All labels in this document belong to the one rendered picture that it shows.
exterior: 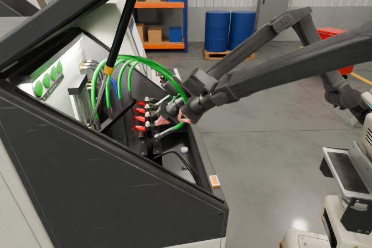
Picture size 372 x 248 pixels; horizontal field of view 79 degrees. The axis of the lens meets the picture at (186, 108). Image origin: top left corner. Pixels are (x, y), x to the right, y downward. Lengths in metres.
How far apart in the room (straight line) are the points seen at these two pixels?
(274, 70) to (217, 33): 5.09
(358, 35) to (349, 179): 0.61
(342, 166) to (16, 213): 1.07
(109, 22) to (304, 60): 0.92
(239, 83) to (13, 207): 0.68
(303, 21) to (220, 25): 4.67
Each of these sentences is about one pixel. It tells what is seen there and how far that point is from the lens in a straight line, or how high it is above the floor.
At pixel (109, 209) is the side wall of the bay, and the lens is 0.77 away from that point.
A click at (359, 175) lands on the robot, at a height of 1.04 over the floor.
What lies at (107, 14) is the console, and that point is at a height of 1.50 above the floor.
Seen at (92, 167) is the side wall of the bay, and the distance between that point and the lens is 0.65.
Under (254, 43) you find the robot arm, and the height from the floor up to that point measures 1.44.
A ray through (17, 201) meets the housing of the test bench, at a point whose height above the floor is 1.12.
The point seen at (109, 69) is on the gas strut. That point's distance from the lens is 0.53.
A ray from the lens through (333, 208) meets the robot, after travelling 1.21.
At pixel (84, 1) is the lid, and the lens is 0.46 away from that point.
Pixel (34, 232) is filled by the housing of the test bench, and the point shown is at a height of 0.99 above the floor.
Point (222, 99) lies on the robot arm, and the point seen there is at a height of 1.36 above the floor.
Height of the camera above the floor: 1.63
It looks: 29 degrees down
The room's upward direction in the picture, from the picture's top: straight up
